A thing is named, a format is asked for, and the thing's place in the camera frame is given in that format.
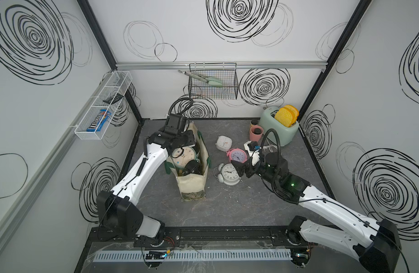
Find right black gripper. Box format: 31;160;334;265
231;155;279;188

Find pink round alarm clock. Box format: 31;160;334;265
226;148;248;163

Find white twin bell clock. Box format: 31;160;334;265
216;163;241;186

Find green round alarm clock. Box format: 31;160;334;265
171;147;197;169

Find small black twin bell clock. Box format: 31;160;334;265
183;160;202;176

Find cream canvas tote bag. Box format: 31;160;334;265
164;122;211;201

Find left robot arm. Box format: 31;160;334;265
96;114;195;245

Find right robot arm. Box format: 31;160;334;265
232;152;401;273

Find pink cup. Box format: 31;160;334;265
249;125;263;142

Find yellow bottle black cap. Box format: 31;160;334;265
250;119;259;126

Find mint green toaster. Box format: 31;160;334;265
258;106;299;146

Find black remote control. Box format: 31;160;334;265
103;94;124;105

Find yellow toast slice front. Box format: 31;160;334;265
274;108;297;127

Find yellow toast slice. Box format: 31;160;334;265
284;105;299;118
274;108;297;127

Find green kitchen tongs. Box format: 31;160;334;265
178;70;223;87

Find blue candy packet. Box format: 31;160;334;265
86;109;110;132

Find yellow toast slice back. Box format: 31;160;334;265
284;105;299;118

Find white toaster power cable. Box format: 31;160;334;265
262;134;285;159

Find white wire wall shelf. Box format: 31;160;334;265
75;71;132;141

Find black wire basket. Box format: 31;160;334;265
187;62;239;100

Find white cable duct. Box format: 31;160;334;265
92;249;292;262

